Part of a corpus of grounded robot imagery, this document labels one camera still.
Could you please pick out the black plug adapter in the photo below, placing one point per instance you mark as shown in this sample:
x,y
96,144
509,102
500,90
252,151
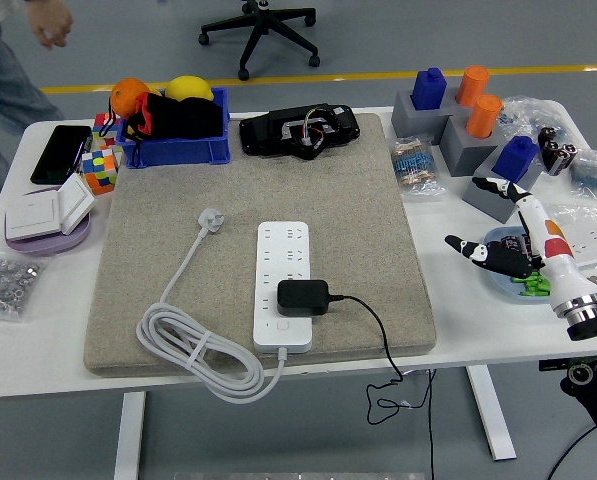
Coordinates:
x,y
303,297

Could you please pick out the black open electronic device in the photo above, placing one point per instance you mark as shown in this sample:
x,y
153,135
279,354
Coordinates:
x,y
263,132

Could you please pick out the pile of green batteries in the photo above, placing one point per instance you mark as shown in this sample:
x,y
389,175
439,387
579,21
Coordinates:
x,y
533,287

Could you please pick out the black office chair base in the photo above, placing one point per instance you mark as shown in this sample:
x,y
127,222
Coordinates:
x,y
258,30

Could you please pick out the bag of metal nuts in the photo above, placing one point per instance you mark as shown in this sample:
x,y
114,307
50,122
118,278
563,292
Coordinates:
x,y
5,285

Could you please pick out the small white wall switch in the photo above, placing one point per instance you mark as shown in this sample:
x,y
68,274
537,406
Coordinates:
x,y
75,202

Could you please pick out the black table control panel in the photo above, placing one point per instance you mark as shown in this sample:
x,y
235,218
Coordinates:
x,y
550,364

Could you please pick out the yellow lemon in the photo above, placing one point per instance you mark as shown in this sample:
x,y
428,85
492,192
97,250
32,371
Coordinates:
x,y
188,87

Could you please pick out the bag of striped resistors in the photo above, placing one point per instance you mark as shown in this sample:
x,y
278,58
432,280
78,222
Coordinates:
x,y
415,165

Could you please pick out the white table leg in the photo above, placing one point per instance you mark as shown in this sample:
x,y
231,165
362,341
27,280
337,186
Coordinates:
x,y
129,435
493,425

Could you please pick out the white power strip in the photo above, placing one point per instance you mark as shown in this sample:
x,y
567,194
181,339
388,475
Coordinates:
x,y
283,240

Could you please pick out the large white wall switch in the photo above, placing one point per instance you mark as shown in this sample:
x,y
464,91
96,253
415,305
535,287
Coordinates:
x,y
30,215

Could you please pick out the bag of blue resistors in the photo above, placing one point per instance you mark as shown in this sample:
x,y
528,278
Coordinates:
x,y
593,177

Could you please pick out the wide grey peg block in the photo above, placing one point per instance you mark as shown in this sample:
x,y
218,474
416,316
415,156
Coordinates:
x,y
408,125

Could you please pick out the black smartphone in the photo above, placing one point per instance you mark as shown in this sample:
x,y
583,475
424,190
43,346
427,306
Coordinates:
x,y
60,152

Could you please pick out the grey-brown mat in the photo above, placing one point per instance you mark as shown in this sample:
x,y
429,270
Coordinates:
x,y
328,200

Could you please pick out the light blue plate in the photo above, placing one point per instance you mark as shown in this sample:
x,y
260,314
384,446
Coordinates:
x,y
503,287

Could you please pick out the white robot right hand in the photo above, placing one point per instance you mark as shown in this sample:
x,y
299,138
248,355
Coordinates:
x,y
560,265

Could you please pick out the clear plastic socket bag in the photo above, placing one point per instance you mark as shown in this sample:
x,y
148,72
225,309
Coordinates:
x,y
588,215

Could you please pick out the orange peg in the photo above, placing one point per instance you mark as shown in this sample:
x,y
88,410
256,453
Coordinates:
x,y
472,85
483,117

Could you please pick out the person's left hand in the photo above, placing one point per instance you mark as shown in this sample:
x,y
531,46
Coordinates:
x,y
50,22

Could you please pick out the blue plastic bin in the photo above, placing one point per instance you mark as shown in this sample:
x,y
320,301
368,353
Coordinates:
x,y
178,150

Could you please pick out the orange fruit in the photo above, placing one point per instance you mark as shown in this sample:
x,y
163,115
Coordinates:
x,y
128,95

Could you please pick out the black capacitor bundle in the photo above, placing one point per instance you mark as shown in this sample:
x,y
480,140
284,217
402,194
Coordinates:
x,y
558,152

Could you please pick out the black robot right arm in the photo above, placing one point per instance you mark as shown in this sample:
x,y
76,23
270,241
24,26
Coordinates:
x,y
585,307

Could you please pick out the blue peg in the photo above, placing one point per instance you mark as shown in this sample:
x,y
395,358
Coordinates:
x,y
428,90
515,160

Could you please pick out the person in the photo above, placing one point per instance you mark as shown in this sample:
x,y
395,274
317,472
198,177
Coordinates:
x,y
3,75

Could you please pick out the colourful puzzle cube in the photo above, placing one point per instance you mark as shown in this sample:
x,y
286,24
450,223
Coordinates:
x,y
99,125
100,170

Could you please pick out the purple plate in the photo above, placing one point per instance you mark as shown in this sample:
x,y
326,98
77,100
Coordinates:
x,y
48,245

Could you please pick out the clear plastic parts bag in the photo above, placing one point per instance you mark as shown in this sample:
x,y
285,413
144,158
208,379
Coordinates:
x,y
528,112

